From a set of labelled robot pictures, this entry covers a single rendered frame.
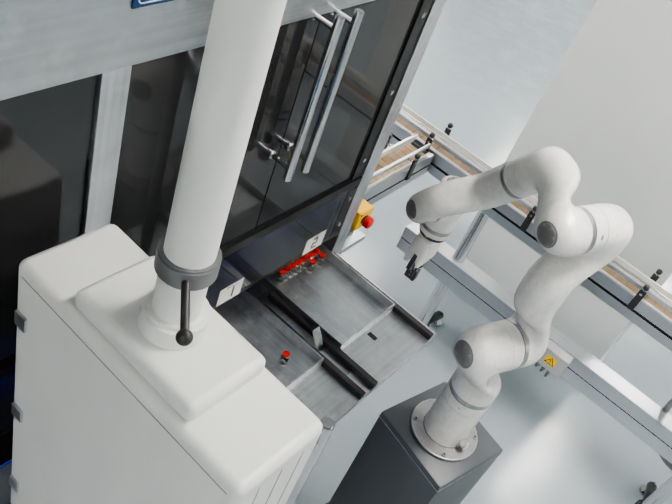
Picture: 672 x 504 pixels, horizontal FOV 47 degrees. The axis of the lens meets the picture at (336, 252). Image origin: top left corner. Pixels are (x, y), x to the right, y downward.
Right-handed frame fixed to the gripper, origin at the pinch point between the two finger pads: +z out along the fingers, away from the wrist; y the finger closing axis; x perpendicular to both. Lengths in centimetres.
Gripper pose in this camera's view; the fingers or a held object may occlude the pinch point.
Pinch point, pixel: (412, 272)
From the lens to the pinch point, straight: 211.3
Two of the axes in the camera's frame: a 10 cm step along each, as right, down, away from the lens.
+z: -2.9, 7.0, 6.5
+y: -6.1, 3.8, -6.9
